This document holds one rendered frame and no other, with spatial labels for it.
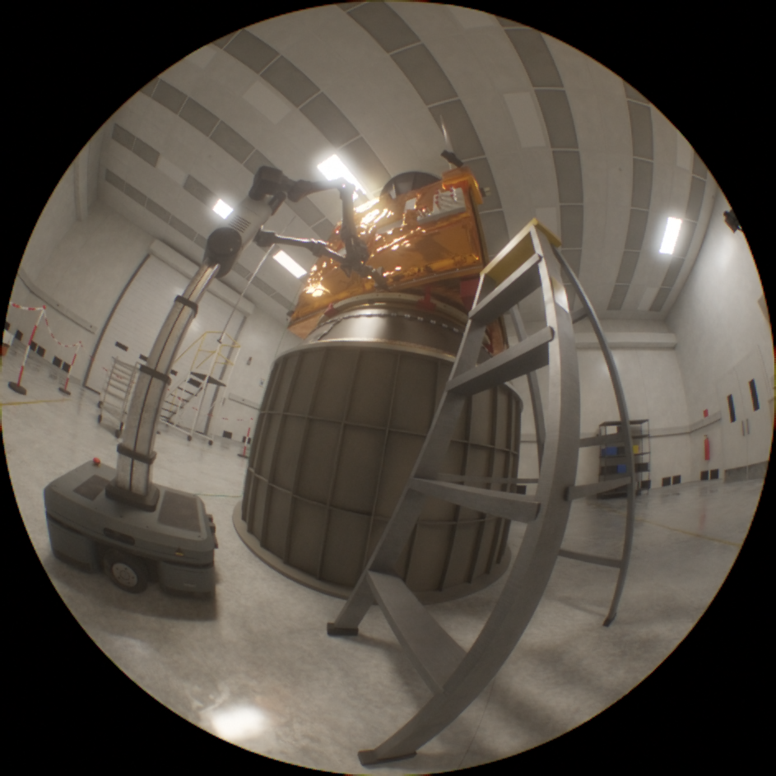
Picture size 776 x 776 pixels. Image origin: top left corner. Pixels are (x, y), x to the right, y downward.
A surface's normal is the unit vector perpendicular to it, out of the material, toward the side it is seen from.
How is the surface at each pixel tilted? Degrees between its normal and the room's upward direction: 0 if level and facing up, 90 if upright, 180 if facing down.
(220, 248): 90
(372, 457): 90
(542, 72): 180
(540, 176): 180
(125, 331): 90
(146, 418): 90
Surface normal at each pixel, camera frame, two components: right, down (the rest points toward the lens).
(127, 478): 0.74, -0.09
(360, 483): -0.07, -0.32
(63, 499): 0.64, -0.73
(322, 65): -0.16, 0.94
